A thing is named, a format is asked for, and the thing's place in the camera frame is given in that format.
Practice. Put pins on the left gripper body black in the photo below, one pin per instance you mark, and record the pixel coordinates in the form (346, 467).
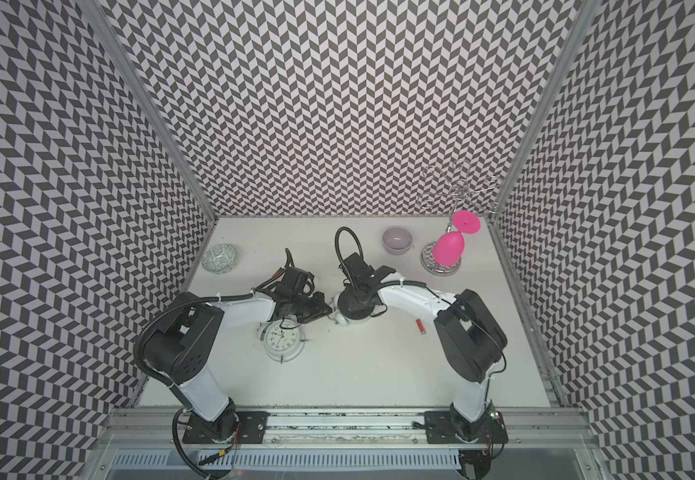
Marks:
(304, 305)

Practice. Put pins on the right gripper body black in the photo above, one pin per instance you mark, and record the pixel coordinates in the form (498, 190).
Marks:
(354, 300)

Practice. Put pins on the white alarm clock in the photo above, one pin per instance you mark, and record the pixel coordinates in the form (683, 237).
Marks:
(343, 315)
(283, 340)

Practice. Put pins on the red battery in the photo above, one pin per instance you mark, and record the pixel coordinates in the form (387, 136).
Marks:
(421, 327)

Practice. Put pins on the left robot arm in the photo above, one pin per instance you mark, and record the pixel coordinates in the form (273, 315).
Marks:
(175, 347)

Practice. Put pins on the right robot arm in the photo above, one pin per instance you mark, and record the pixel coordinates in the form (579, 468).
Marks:
(473, 343)

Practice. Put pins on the lilac small bowl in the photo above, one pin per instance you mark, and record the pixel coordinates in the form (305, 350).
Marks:
(397, 240)

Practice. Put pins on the green patterned glass dish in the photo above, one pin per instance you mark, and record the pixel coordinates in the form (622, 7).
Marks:
(220, 259)

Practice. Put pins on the pink plastic wine glass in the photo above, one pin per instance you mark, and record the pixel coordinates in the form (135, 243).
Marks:
(451, 245)

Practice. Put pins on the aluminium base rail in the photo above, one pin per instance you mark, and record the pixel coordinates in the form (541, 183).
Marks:
(410, 427)

